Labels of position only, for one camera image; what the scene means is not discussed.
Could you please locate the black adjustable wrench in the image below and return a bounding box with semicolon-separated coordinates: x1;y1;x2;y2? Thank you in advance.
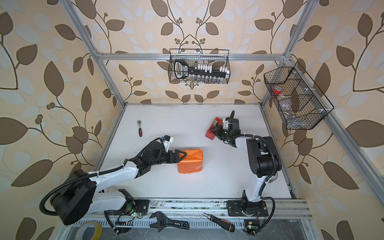
150;211;190;232

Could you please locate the aluminium front rail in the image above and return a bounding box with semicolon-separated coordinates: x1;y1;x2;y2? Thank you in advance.
64;197;314;220

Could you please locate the small red-handled ratchet wrench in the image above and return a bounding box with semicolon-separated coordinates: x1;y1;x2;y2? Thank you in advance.
137;120;143;137

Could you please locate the black socket set holder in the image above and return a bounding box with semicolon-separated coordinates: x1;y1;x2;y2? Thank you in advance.
173;60;231;79

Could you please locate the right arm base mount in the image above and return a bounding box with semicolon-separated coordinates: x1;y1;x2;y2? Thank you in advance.
227;198;269;217

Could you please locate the black wire basket wall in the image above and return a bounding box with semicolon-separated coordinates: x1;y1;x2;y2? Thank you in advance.
264;62;334;130
167;48;231;85

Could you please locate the yellow orange wrapping paper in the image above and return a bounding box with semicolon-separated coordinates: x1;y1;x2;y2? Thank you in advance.
177;149;204;174

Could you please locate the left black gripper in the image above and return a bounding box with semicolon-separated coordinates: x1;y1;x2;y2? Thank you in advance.
150;149;188;167

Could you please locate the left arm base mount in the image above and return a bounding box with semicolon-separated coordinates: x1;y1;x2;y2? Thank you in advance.
114;189;150;218

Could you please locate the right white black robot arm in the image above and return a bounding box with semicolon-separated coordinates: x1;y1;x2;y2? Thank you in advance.
208;117;282;211

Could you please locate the black orange screwdriver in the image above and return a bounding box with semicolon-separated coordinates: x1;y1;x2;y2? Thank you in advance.
203;213;236;233

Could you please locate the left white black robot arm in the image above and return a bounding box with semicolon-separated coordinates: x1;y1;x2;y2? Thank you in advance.
39;138;187;226

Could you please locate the black wire basket back wall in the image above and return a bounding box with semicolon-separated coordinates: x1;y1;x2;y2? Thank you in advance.
167;48;231;85

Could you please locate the black wire basket right wall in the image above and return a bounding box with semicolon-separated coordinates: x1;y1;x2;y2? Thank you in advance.
264;62;334;130

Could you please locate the red tape dispenser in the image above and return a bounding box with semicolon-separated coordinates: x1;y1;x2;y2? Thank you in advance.
206;118;224;141

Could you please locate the clear packing tape roll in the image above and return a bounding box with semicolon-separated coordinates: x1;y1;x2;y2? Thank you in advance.
73;221;103;240

